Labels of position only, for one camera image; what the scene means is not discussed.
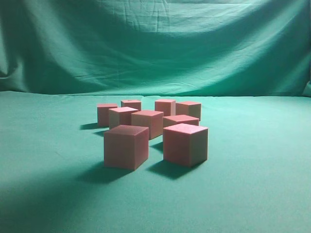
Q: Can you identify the pink cube placed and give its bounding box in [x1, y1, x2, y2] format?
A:
[131, 110, 164, 139]
[155, 99, 176, 116]

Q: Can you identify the pink cube with pen marks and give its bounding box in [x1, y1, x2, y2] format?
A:
[121, 100, 142, 111]

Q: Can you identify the green cloth backdrop and cover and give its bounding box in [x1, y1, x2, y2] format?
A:
[0, 0, 311, 233]

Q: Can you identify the pink cube column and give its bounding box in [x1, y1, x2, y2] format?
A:
[163, 123, 208, 167]
[97, 103, 118, 127]
[163, 115, 199, 128]
[104, 125, 149, 170]
[108, 107, 138, 129]

